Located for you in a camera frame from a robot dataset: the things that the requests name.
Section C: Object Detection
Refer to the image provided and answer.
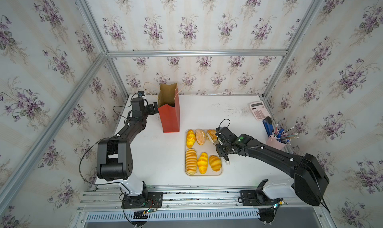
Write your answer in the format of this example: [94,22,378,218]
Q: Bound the round yellow striped bread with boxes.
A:
[209,155,222,172]

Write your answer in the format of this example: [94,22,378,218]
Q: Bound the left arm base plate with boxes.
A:
[121,192,164,210]

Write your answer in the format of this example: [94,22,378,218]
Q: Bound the pens in holder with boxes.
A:
[273,126,299,144]

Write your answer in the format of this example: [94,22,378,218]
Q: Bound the beige plastic tray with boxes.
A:
[185,129,223,177]

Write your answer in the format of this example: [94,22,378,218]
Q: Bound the long ridged yellow bread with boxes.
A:
[185,148,197,175]

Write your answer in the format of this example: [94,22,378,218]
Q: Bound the pink pen holder cup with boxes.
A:
[266,135,287,150]

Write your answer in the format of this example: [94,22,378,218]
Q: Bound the white metal tongs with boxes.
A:
[210,139,230,165]

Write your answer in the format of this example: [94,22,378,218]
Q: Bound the aluminium frame rail base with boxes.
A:
[76,185,325,212]

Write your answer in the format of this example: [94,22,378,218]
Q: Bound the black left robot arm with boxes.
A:
[97,97,159,196]

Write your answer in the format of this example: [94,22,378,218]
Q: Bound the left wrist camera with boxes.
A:
[137,91,146,97]

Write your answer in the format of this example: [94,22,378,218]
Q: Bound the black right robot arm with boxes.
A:
[215,127,330,206]

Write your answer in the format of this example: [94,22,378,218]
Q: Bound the red paper bag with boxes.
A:
[158,83,180,133]

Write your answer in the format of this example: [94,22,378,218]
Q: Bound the golden knotted bread roll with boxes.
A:
[206,130,217,143]

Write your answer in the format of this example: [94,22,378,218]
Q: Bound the pale seeded oval bread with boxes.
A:
[195,129,206,146]

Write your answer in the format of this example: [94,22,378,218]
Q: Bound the pink calculator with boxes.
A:
[249,101,270,121]

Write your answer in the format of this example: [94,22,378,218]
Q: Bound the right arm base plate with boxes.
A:
[237,190,283,207]

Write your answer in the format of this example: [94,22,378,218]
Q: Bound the blue stapler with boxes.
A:
[262,116,274,137]

